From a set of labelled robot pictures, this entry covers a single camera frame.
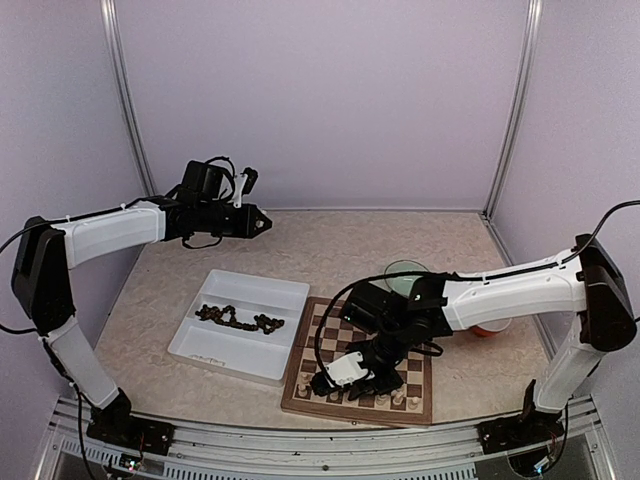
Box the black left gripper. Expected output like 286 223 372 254
197 201 271 238

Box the white knight piece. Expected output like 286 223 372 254
392 394 405 406

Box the wooden chess board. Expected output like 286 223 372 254
280 296 432 427

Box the white plastic divided tray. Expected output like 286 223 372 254
168 269 310 386

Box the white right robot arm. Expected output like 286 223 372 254
335 234 637 453

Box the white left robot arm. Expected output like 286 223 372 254
11 156 272 455

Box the pile of dark chess pieces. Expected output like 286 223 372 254
194 303 286 337

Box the green ceramic bowl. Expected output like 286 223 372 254
383 259 434 296

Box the orange white bowl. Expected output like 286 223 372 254
470 319 512 338

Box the white queen piece lying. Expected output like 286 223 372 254
189 354 226 367

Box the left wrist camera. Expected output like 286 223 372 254
232 167 258 208

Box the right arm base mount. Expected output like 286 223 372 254
476 412 565 455

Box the front aluminium rail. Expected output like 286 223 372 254
27 396 622 479

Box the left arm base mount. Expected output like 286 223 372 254
87 410 175 456

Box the left aluminium frame post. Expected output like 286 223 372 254
100 0 157 196

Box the aluminium frame post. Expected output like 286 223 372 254
100 0 157 196
483 0 544 223

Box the right aluminium frame post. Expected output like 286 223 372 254
483 0 544 223

